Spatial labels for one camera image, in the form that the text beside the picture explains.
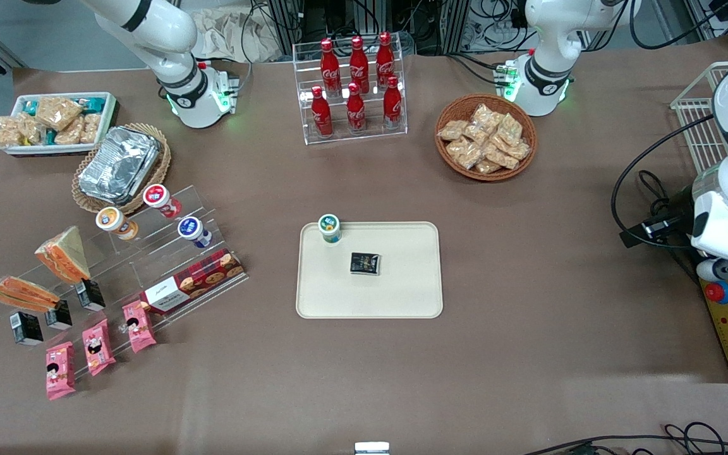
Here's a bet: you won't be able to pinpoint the triangle sandwich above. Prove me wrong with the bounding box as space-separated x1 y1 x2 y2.
34 226 92 284
0 275 61 314

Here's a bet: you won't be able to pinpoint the beige plastic tray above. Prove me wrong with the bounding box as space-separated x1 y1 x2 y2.
296 221 444 320

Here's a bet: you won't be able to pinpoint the round wicker bowl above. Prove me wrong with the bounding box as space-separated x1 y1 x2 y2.
435 94 538 183

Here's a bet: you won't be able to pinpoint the red cola bottle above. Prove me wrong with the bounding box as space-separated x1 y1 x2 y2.
383 75 403 130
311 86 334 138
346 82 367 134
349 35 370 94
376 32 396 89
320 39 342 97

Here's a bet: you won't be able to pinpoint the small black snack box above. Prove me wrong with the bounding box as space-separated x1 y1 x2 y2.
349 252 382 277

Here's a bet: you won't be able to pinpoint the clear acrylic bottle rack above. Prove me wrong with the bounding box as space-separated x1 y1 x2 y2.
293 36 408 146

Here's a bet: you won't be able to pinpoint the green lidded small cup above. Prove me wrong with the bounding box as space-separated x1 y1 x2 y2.
318 214 342 245

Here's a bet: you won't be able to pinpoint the crumpled beige paper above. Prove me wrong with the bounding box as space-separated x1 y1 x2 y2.
197 6 282 64

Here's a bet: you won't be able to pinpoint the blue lidded cup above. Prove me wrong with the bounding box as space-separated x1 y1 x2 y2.
178 216 213 249

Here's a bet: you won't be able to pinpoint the red tartan cookie box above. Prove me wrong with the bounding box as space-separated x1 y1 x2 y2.
140 248 246 315

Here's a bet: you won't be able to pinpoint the red lidded cup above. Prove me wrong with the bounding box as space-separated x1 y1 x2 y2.
143 184 183 219

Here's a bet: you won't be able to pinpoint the flat wicker basket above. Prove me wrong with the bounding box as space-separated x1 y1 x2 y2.
71 123 172 214

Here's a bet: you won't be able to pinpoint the pink snack packet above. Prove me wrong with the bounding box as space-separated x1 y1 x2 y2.
82 318 116 377
45 342 76 401
122 300 157 353

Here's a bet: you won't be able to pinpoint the clear acrylic tiered shelf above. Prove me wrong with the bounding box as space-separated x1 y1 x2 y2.
0 185 251 380

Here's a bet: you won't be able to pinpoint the silver foil container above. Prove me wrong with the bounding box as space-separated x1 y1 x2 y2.
78 126 161 204

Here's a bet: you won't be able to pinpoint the orange lidded cup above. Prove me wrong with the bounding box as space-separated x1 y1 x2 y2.
95 207 140 241

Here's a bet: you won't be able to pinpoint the white rectangular bin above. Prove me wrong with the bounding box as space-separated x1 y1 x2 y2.
4 92 117 156

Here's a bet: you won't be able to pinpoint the small black carton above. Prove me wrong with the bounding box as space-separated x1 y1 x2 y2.
45 300 74 331
75 279 106 312
10 312 44 346

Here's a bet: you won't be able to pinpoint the rice cracker snack pack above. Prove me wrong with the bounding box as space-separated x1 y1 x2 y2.
20 114 46 145
0 115 23 149
80 112 102 144
35 96 83 131
54 118 87 146

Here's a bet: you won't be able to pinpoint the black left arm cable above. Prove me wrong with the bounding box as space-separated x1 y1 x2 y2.
610 114 715 250

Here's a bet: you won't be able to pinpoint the white wire basket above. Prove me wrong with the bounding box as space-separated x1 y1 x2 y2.
670 61 728 174

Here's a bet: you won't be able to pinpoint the black cable bundle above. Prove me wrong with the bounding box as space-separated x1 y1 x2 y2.
522 422 728 455

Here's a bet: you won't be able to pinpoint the black base cables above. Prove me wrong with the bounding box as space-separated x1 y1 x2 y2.
446 52 510 86

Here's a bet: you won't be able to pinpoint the aluminium frame rack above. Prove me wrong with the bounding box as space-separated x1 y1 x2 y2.
266 0 529 54

